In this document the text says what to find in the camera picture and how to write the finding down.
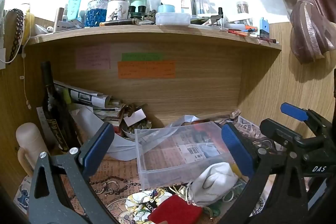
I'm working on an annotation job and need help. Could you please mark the clear lidded plastic container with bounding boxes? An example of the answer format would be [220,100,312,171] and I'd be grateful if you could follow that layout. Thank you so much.
[155,12,191,26]

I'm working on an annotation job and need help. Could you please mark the white face mask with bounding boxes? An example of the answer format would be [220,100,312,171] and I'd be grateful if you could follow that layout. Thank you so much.
[188,162,239,207]

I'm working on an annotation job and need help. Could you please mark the green sticky note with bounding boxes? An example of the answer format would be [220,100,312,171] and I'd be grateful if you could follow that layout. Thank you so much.
[121,52,164,61]

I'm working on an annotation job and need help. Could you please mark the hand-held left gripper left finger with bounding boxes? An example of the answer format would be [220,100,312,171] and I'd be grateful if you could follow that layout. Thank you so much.
[28,122,116,224]

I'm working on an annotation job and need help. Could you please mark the yellow plastic object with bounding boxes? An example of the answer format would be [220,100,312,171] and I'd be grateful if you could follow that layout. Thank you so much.
[24,9,35,44]

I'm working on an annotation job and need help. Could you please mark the blue patterned glass bottle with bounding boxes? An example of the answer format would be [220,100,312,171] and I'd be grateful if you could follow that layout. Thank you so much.
[85,0,109,28]

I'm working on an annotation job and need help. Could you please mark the light blue plastic bottle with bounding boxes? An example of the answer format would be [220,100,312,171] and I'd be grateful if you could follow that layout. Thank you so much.
[68,0,82,21]

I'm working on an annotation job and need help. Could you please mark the braided brown band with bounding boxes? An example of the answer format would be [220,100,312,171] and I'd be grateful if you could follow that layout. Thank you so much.
[5,8,25,63]

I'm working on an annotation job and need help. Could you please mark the dark wine bottle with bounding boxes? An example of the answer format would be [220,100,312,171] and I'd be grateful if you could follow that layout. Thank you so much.
[40,61,77,154]

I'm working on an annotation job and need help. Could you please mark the white small carton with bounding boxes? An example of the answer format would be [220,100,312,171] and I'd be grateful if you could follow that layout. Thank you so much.
[56,20,85,30]

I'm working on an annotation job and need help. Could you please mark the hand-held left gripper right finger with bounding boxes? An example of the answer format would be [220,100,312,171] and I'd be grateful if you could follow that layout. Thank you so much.
[218,122,309,224]

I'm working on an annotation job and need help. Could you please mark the clear plastic box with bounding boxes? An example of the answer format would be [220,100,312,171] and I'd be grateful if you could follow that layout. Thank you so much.
[134,121,238,188]

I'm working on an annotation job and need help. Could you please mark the small glass jar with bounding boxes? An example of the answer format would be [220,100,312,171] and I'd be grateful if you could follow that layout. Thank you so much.
[236,1,249,15]

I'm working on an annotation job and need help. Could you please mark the blue cartoon sticker card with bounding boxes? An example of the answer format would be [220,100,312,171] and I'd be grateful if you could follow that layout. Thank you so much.
[13,177,35,214]

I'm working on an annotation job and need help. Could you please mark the striped mauve curtain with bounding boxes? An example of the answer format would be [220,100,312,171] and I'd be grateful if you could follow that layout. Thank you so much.
[236,0,336,65]

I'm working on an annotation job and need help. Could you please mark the brown cardboard tube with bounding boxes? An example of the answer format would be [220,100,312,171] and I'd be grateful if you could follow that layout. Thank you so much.
[54,7,65,33]

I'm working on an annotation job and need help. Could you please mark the brown gold pen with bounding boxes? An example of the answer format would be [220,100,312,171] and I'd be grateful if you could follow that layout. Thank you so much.
[99,18,140,27]

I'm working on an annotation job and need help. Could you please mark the small bowl of trinkets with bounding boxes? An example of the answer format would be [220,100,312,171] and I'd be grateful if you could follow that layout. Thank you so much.
[121,121,153,140]

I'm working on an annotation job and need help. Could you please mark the floral fabric scrunchie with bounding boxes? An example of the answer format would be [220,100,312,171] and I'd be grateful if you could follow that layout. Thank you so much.
[125,188,173,224]

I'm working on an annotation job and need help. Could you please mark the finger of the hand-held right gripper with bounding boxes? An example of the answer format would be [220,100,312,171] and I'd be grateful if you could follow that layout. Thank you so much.
[280,102,328,135]
[259,118,305,148]

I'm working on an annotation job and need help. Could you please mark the black twin caps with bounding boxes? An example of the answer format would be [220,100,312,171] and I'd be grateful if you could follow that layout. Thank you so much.
[129,5,147,17]

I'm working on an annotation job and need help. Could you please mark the wooden shelf unit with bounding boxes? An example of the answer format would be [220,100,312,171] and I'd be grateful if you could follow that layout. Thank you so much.
[25,23,283,135]

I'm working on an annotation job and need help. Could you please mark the white charging cable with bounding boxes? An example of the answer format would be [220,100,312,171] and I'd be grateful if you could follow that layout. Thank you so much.
[20,3,32,110]

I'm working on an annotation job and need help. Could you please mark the white paper card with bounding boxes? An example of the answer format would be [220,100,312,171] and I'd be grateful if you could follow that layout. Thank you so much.
[123,109,147,127]

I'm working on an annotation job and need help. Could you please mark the cream thermos mug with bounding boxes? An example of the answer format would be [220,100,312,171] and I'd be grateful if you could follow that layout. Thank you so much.
[15,122,51,178]

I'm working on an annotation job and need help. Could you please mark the orange pen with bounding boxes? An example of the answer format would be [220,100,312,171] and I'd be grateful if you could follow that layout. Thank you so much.
[228,26,259,36]

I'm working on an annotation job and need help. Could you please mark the stack of papers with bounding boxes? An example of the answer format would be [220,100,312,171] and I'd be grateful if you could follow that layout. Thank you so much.
[53,79,127,128]

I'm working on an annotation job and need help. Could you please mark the red cloth pad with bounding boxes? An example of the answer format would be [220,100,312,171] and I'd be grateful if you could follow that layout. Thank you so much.
[148,195,203,224]

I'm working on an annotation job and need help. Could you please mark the orange sticky note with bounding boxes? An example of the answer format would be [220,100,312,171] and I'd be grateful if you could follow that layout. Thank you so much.
[117,61,176,79]

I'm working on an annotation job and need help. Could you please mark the light blue round tub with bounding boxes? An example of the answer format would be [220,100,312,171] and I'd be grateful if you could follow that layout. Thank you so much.
[157,4,176,14]

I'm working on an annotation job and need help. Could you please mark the light blue cloth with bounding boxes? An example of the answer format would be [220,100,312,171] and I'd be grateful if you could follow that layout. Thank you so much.
[71,103,200,161]

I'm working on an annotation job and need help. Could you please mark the pink sticky note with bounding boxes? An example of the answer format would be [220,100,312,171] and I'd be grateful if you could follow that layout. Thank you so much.
[76,45,111,69]

